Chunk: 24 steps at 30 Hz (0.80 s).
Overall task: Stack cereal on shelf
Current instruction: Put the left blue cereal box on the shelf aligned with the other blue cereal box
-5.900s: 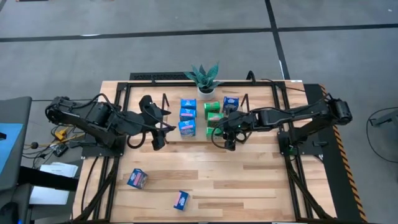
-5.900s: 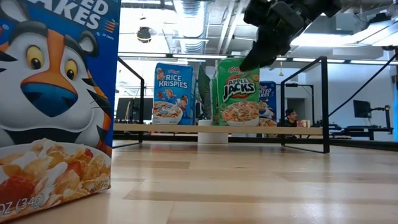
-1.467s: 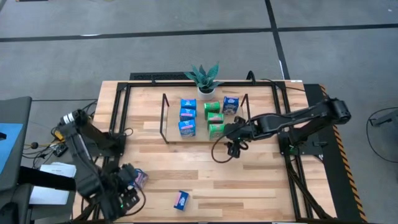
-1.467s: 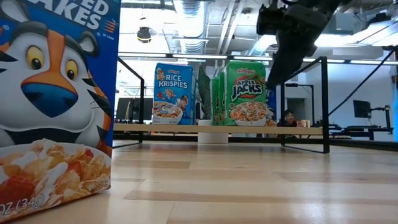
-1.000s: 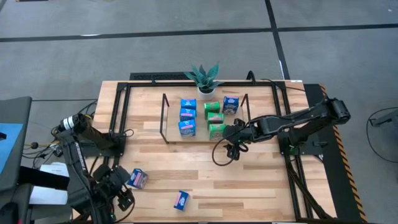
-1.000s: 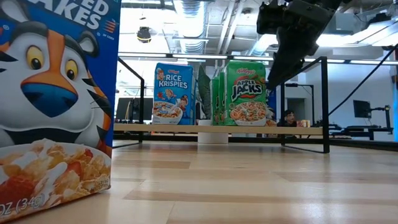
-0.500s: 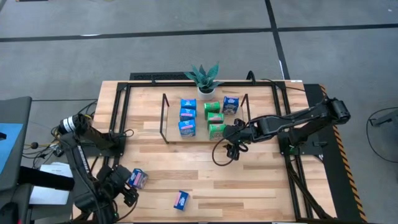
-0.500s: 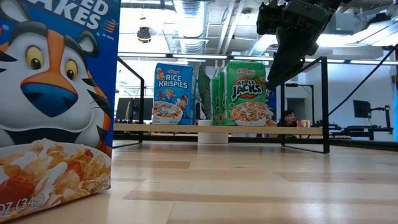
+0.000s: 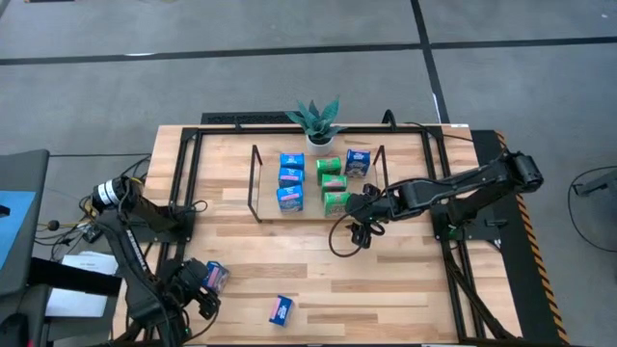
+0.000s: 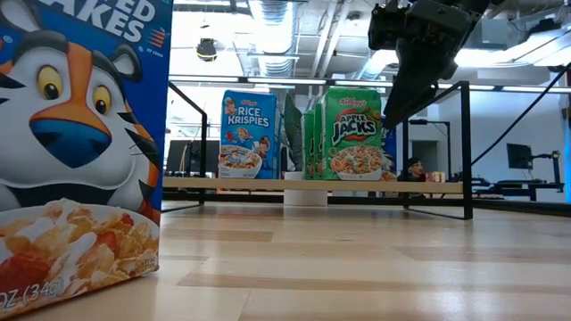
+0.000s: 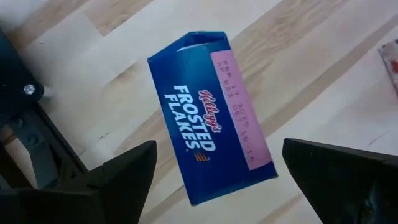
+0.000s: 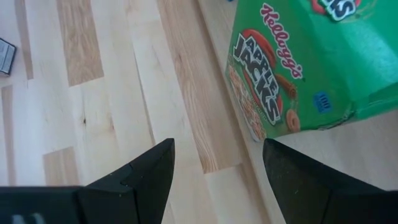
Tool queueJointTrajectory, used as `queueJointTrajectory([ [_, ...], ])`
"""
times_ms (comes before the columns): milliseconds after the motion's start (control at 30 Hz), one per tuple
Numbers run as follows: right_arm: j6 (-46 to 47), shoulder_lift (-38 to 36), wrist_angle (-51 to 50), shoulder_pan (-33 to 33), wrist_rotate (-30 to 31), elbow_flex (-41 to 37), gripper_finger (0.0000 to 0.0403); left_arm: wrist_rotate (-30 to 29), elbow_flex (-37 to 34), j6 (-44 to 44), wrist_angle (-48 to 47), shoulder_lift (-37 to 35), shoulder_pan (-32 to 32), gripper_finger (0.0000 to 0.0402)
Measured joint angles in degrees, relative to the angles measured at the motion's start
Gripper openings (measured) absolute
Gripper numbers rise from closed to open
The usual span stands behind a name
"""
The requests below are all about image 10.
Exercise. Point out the black computer monitor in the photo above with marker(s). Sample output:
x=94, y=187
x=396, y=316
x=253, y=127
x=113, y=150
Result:
x=178, y=156
x=519, y=156

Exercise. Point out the black desk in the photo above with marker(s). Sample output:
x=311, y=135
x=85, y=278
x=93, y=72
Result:
x=517, y=185

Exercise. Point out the wooden shelf with black frame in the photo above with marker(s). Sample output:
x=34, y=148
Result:
x=312, y=185

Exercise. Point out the small beige boxes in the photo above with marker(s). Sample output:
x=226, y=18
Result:
x=436, y=177

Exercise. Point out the person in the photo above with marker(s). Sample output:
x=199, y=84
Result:
x=415, y=169

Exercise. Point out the Rice Krispies cereal box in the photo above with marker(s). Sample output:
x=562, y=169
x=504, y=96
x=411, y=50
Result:
x=247, y=134

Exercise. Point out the black metal table frame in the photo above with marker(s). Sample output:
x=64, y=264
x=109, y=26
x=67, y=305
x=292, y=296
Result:
x=526, y=208

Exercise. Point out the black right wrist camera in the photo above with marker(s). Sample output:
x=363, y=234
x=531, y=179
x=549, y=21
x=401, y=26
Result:
x=386, y=27

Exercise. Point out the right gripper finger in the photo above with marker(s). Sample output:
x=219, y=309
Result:
x=415, y=84

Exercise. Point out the black dome ceiling lamp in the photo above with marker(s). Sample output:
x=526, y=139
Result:
x=206, y=50

